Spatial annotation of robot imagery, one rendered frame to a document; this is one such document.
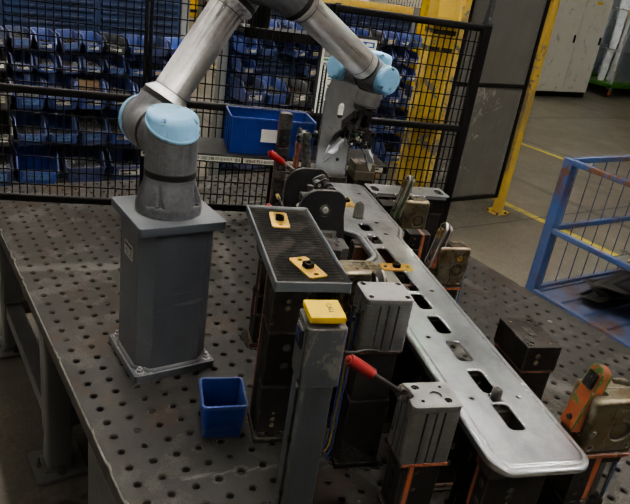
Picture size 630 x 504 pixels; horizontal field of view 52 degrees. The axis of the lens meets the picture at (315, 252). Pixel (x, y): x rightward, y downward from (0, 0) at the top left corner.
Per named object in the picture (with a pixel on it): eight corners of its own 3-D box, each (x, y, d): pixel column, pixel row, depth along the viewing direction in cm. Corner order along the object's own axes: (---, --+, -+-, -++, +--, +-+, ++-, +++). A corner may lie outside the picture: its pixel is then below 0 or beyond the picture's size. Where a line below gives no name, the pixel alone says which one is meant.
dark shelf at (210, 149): (387, 174, 239) (388, 166, 238) (134, 157, 215) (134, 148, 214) (369, 157, 258) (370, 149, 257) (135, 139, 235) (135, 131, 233)
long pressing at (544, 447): (612, 471, 105) (615, 463, 104) (487, 479, 99) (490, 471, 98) (362, 186, 226) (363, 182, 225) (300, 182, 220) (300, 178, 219)
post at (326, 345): (313, 532, 121) (351, 331, 103) (273, 535, 119) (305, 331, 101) (304, 501, 128) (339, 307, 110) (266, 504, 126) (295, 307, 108)
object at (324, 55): (366, 120, 252) (381, 38, 239) (310, 115, 246) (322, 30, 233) (365, 119, 253) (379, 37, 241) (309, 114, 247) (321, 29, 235)
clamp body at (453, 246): (451, 363, 183) (481, 252, 169) (411, 363, 180) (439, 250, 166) (438, 345, 191) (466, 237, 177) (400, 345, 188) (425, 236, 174)
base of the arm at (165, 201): (148, 224, 141) (149, 180, 137) (125, 199, 152) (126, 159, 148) (211, 218, 149) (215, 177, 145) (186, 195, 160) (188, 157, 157)
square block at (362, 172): (359, 257, 241) (377, 164, 227) (339, 256, 239) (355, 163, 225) (353, 248, 248) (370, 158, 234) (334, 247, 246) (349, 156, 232)
